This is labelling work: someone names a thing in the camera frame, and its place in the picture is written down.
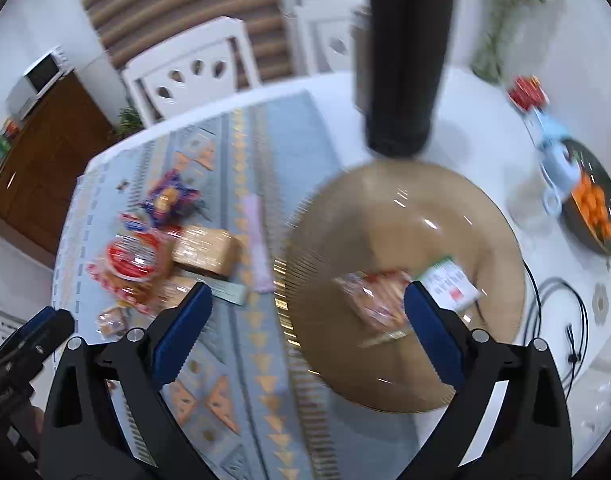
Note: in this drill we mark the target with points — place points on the red small decoration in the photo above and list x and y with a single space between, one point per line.
527 93

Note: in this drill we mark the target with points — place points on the tan biscuit block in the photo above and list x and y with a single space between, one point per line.
207 250

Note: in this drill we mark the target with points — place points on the pale green stick sachets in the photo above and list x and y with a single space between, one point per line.
233 293

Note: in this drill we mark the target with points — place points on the dark plate of oranges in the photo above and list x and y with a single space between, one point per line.
587 212

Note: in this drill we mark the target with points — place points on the green potted plant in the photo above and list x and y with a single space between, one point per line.
129 122

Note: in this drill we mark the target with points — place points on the white dining chair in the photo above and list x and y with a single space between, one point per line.
324 34
191 69

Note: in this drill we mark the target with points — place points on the blue biscuit packet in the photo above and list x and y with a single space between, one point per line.
169 199

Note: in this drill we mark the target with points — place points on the red rice cracker bag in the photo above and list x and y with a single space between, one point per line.
133 267

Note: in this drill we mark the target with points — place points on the white microwave oven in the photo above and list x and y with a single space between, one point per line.
35 82

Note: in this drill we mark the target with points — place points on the black cylindrical container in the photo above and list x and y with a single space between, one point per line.
408 47

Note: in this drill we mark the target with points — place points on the white green snack packet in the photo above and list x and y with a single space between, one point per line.
449 286

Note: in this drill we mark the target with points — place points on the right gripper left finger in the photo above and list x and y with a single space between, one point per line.
82 437

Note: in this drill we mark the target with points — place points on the light blue toy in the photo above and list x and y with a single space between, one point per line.
559 168

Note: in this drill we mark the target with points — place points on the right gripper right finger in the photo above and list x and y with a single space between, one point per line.
531 437

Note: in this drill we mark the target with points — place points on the brown wooden cabinet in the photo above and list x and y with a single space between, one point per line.
37 179

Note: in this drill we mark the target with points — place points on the brown cartoon snack packet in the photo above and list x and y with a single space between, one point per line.
113 322

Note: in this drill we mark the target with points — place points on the pink stick sachet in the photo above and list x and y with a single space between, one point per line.
258 251

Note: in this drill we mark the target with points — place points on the clear animal cracker bag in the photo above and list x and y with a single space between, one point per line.
171 292

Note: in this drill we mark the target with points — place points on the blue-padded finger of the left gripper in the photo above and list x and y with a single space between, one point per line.
38 338

